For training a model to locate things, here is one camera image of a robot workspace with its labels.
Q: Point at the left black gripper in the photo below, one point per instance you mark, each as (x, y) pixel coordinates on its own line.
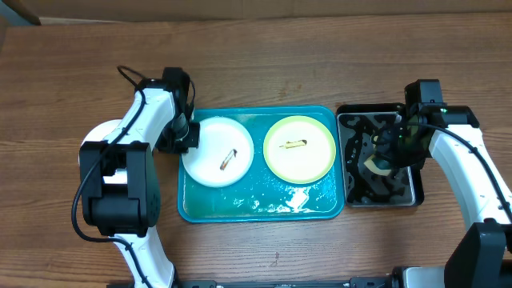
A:
(192, 141)

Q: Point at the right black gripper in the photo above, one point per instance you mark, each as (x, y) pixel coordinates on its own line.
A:
(418, 162)

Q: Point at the white plate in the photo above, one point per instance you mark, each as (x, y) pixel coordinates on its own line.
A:
(224, 154)
(96, 135)

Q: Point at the yellow green sponge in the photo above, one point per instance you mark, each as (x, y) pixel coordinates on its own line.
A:
(378, 165)

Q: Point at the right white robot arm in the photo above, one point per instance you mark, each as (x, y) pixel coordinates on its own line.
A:
(451, 136)

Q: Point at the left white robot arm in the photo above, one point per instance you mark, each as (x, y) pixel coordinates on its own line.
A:
(119, 200)

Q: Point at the black water tray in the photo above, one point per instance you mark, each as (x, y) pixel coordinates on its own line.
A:
(356, 125)

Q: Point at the teal plastic tray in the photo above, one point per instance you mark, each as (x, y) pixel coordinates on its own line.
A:
(261, 195)

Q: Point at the yellow-green rimmed plate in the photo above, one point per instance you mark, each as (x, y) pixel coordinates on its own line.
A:
(299, 149)

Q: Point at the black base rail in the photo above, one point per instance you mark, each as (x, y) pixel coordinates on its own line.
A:
(354, 282)

